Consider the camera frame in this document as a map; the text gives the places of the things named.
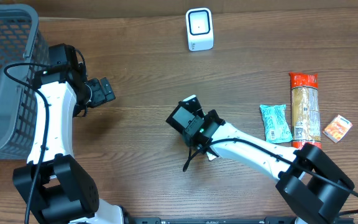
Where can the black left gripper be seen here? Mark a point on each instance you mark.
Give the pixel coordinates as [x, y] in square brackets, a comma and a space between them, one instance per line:
[105, 91]

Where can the teal snack packet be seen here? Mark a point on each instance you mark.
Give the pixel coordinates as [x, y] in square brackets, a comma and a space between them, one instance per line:
[276, 127]

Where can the orange long noodle packet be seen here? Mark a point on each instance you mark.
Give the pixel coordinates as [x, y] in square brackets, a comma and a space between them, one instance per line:
[305, 115]

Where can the small orange sachet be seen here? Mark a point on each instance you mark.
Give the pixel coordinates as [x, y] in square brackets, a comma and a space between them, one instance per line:
[337, 128]

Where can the white tube with gold cap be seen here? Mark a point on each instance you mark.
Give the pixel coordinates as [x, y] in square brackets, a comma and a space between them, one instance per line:
[194, 104]

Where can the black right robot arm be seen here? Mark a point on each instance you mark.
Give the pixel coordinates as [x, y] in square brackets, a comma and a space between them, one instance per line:
[312, 185]

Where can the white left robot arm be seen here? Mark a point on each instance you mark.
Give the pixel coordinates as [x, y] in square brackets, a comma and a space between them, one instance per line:
[54, 186]

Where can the white barcode scanner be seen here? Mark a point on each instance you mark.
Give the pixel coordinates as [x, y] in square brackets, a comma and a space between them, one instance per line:
[199, 29]

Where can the brown cardboard backdrop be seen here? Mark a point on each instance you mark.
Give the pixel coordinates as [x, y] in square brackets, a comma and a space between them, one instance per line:
[91, 9]

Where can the grey plastic shopping basket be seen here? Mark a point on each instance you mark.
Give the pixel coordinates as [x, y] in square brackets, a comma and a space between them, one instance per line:
[21, 44]

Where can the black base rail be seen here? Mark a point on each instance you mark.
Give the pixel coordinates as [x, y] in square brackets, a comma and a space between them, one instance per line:
[266, 220]

